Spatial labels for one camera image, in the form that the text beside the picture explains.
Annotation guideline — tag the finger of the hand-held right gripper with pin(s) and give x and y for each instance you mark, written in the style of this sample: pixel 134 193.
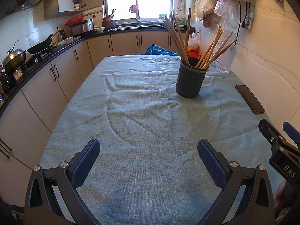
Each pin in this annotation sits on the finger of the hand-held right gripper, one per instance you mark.
pixel 293 133
pixel 269 132

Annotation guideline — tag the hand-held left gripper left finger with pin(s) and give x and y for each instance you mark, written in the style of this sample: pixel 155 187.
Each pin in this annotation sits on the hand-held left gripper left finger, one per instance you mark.
pixel 85 161

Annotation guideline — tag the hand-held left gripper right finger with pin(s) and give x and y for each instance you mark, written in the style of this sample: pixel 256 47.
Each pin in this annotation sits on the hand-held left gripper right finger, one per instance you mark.
pixel 212 161

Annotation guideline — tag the dark grey chopstick holder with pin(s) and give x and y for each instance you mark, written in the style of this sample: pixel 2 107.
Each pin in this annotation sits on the dark grey chopstick holder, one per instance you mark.
pixel 189 84

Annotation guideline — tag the bundle of wooden chopsticks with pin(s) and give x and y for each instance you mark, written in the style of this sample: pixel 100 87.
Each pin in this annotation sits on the bundle of wooden chopsticks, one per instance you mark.
pixel 188 28

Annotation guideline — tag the person's right hand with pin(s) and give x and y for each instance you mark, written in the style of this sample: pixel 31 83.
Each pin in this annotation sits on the person's right hand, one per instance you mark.
pixel 281 188

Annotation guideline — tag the black smartphone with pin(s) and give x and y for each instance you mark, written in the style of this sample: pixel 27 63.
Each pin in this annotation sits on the black smartphone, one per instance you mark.
pixel 249 98

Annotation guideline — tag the grey-green table cloth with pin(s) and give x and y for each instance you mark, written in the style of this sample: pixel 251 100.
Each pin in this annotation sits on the grey-green table cloth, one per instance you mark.
pixel 152 121

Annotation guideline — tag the beige lower kitchen cabinets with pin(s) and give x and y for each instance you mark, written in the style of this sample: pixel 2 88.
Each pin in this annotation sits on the beige lower kitchen cabinets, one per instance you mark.
pixel 37 98

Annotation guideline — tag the clear glass pitcher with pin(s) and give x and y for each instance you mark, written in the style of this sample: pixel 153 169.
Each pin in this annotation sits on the clear glass pitcher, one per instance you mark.
pixel 223 61

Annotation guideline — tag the large red plastic basket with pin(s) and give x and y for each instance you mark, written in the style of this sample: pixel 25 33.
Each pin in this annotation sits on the large red plastic basket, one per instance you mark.
pixel 195 55

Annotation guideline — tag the seasoning bottles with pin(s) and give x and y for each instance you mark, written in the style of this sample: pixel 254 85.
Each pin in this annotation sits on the seasoning bottles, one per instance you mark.
pixel 5 82

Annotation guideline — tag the white tag card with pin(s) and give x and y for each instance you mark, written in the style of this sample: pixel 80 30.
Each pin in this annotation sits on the white tag card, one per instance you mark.
pixel 249 20

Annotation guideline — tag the black gas stove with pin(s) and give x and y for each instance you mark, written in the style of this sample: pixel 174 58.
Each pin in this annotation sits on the black gas stove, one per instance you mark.
pixel 37 57

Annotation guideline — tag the white plastic bags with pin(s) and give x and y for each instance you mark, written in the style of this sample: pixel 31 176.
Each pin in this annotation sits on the white plastic bags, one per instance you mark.
pixel 193 41

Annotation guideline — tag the black frying pan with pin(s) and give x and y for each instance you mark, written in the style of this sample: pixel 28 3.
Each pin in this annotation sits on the black frying pan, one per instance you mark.
pixel 39 46

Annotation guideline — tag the steel wok with lid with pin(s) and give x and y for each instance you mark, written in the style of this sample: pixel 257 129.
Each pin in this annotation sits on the steel wok with lid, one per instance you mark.
pixel 15 57

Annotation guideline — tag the blue plastic bag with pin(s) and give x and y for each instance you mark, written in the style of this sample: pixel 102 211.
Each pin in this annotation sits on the blue plastic bag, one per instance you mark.
pixel 154 49

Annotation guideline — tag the steel kettle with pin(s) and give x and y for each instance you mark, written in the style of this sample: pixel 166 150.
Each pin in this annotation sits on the steel kettle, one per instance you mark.
pixel 62 35

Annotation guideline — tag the small white bowl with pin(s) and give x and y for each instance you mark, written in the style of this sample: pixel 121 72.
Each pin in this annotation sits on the small white bowl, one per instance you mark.
pixel 99 29

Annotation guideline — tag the silver rice cooker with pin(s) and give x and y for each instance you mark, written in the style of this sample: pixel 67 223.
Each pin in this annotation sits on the silver rice cooker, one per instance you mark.
pixel 83 27

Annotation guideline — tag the cluster of hanging plastic bags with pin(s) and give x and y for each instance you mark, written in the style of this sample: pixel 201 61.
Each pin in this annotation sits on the cluster of hanging plastic bags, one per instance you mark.
pixel 222 4

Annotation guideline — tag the brown ceramic pot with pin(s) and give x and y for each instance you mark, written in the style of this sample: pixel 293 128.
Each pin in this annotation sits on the brown ceramic pot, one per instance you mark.
pixel 109 25

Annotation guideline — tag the red plastic basin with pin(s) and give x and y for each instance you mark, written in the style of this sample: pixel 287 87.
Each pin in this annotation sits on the red plastic basin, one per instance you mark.
pixel 73 20

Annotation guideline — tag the black kitchen countertop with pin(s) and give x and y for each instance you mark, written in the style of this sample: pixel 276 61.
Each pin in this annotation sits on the black kitchen countertop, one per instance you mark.
pixel 140 30

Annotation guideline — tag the white detergent bottle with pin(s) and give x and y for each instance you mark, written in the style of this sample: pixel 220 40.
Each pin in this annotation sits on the white detergent bottle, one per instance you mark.
pixel 180 18

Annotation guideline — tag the steel kitchen sink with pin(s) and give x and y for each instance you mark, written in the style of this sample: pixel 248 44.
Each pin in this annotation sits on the steel kitchen sink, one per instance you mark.
pixel 150 25

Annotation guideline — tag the steel sink faucet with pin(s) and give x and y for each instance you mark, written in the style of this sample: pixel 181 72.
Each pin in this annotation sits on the steel sink faucet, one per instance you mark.
pixel 138 18

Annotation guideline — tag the green white carton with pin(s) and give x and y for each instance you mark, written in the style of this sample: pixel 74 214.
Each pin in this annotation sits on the green white carton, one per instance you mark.
pixel 162 16

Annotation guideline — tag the pink cloth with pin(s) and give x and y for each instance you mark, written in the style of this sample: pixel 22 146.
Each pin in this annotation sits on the pink cloth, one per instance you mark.
pixel 134 9

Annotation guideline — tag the kitchen window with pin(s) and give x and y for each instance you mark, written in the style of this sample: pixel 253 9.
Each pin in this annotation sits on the kitchen window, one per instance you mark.
pixel 152 0

